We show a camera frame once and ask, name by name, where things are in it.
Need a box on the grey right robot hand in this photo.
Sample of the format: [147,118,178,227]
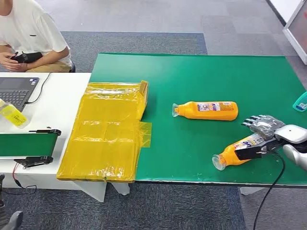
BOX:
[241,115,286,141]

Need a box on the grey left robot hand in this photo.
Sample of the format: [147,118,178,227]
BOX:
[0,173,23,230]

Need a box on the orange bottle with clear cap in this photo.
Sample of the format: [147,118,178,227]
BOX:
[212,133,267,172]
[172,101,239,122]

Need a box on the teal bottle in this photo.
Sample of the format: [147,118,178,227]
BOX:
[293,91,307,113]

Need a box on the clear bottle with yellow label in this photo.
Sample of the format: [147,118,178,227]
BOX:
[0,98,31,129]

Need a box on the white table foot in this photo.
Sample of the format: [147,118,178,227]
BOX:
[239,186,265,196]
[72,181,107,203]
[111,182,130,196]

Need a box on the green belt conveyor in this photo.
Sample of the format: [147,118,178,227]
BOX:
[0,128,62,168]

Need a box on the white framed board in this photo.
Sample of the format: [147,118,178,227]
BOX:
[282,0,307,65]

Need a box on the green table mat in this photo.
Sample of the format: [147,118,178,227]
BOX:
[89,52,307,187]

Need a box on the dark grey laptop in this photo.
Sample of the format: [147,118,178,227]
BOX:
[0,77,40,112]

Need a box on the yellow plastic wrapped board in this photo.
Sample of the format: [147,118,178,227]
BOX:
[56,80,153,184]

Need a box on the black handheld controller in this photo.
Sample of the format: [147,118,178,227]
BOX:
[10,51,43,63]

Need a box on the seated person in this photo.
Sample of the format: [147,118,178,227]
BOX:
[0,0,76,73]

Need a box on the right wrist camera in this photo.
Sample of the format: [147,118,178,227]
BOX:
[234,139,284,161]

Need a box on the red and black wire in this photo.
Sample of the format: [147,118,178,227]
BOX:
[5,162,37,195]

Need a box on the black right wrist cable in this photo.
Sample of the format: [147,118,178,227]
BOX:
[253,150,287,230]

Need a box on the black laptop cable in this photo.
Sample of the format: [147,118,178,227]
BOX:
[25,72,51,105]

